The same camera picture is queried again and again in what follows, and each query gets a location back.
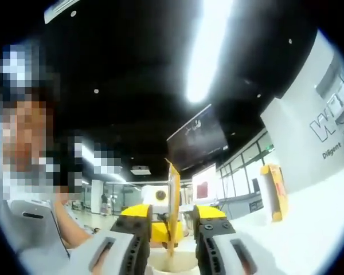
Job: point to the ceiling projector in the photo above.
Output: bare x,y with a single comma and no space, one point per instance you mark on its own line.
141,169

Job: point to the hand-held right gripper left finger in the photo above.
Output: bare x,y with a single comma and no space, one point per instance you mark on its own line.
123,246

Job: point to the light brown coffee powder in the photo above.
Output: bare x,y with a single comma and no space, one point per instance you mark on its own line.
177,260

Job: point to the person's grey shirt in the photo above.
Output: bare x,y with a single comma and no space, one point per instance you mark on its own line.
40,237

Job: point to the grey metal shelf rack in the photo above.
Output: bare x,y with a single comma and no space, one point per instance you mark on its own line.
329,77

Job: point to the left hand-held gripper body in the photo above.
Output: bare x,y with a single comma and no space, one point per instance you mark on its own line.
152,197

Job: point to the yellow cardboard box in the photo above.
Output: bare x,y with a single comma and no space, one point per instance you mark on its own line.
276,194

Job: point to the long ceiling light strip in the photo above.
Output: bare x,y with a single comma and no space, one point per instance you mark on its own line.
206,57

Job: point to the white chest device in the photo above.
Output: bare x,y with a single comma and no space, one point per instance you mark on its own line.
34,206

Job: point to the black monitor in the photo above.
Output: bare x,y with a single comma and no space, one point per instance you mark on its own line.
255,187

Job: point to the white cup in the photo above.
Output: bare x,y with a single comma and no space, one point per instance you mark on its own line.
157,270

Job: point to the black labelled box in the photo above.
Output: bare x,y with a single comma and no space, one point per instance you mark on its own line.
257,206

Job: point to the yellow coffee pouch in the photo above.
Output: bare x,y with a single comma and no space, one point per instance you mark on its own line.
173,200

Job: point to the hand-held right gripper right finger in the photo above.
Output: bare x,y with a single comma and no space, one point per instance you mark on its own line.
218,252

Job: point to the hanging dark display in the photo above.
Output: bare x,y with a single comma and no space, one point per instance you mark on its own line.
197,137

